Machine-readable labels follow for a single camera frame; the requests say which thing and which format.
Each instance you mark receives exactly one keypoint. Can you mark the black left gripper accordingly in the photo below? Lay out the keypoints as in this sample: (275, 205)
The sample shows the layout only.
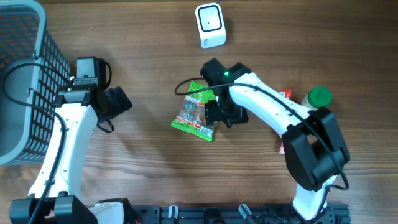
(120, 103)

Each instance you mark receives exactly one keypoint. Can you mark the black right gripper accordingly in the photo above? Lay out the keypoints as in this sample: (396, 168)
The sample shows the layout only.
(212, 115)

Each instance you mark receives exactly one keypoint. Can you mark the green gummy candy bag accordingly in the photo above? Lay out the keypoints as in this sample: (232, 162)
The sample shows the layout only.
(191, 118)

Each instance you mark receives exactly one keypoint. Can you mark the red snack stick packet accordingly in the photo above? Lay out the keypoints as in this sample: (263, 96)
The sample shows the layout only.
(286, 94)

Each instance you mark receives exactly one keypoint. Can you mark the red small carton box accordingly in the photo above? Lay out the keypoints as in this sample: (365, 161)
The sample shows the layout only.
(281, 150)

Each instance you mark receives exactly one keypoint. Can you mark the green lid spread jar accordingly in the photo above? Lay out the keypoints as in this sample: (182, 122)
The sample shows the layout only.
(317, 97)

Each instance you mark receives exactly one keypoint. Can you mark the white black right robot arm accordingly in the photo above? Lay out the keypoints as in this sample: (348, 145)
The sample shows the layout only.
(315, 149)

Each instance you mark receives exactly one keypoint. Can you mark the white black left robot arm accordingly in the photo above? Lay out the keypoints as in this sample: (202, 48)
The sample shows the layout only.
(83, 104)

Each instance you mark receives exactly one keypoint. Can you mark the white barcode scanner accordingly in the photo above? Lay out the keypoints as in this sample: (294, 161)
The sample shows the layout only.
(211, 25)

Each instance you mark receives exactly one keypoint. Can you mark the grey plastic mesh basket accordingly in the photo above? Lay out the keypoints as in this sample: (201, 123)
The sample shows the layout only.
(37, 70)

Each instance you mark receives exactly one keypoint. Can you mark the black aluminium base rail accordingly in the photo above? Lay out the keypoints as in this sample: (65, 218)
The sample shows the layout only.
(268, 214)

